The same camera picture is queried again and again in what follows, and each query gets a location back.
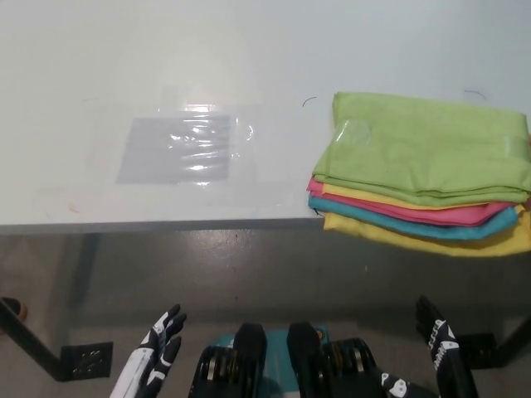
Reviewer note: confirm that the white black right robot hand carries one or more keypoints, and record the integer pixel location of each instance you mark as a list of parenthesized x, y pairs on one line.
[(448, 365)]

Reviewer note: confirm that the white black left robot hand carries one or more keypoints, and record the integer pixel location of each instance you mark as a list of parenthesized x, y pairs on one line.
[(155, 344)]

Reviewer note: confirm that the pink microfibre cloth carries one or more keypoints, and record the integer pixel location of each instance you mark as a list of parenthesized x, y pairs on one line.
[(439, 215)]

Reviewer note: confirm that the teal microfibre cloth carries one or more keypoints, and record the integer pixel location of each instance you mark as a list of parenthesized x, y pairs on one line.
[(394, 221)]

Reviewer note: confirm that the green microfibre cloth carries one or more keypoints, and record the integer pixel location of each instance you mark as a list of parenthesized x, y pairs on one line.
[(415, 149)]

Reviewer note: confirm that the black and tan shoe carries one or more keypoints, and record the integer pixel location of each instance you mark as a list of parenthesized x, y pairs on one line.
[(16, 309)]

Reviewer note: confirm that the clear plastic bag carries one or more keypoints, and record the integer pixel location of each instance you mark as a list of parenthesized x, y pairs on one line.
[(149, 153)]

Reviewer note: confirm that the clear plastic film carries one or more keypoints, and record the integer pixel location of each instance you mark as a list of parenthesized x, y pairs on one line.
[(240, 124)]

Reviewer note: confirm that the clear tape label on cloth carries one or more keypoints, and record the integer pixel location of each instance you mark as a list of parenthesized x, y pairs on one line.
[(352, 132)]

